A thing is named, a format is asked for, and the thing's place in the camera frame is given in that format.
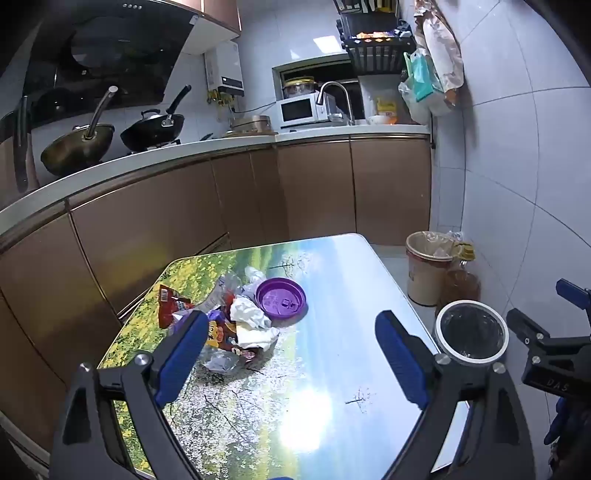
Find white kitchen countertop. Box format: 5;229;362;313
0;124;432;241

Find white microwave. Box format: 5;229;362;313
277;92;331;129

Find crumpled clear plastic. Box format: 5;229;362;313
201;346;245;374

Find black range hood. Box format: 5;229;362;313
0;0;199;125

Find beige trash bin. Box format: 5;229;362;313
406;231;462;306

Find red snack wrapper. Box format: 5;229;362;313
158;284;197;329

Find olive wok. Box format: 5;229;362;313
41;87;116;177

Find black dish rack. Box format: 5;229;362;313
335;0;419;75

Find orange snack wrapper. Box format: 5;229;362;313
205;320;259;361

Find purple plastic lid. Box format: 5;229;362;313
255;277;308;321

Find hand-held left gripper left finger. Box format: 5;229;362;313
50;310;211;480

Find landscape print table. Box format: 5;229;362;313
95;233;472;480

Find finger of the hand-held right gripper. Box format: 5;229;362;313
506;308;553;356
555;278;591;311

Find purple plastic wrapper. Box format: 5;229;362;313
173;308;232;325

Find steel faucet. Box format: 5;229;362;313
317;82;356;126

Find brown kitchen cabinets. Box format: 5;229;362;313
0;134;432;453

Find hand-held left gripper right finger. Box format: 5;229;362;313
375;310;536;480

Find cooking oil bottle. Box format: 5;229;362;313
444;240;482;308

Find black wok with lid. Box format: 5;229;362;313
121;84;192;152

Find person's right hand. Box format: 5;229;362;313
544;398;570;446

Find glass container with yellow lid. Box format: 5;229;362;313
283;76;319;99

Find gas stove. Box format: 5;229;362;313
124;138;181;155

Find white rimmed trash bin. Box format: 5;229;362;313
435;300;509;367

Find white water heater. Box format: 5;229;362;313
204;41;245;97

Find clear plastic bottle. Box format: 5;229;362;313
198;265;269;315

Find black hanging utensil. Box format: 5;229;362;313
14;95;35;192

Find yellow package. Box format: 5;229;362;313
375;97;399;124

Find brown wall cabinet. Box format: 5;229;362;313
185;0;241;54

